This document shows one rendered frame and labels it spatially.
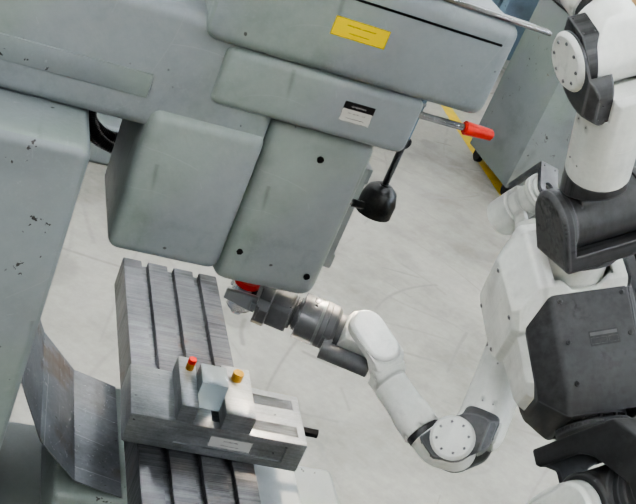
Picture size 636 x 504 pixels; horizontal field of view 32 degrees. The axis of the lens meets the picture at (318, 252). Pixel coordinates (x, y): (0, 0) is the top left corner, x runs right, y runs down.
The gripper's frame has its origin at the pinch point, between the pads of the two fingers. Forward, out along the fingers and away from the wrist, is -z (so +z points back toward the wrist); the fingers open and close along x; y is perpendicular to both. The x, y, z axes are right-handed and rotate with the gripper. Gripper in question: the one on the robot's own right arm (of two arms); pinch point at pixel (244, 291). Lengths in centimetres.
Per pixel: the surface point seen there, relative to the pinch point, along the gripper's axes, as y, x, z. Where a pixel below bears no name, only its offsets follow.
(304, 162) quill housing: -32.6, 10.2, 1.9
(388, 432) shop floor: 124, -160, 61
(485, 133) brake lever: -46, 1, 27
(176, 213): -19.4, 18.6, -13.9
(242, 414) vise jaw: 20.6, 6.8, 8.4
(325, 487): 52, -23, 32
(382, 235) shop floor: 124, -317, 40
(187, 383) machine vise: 20.5, 4.6, -3.4
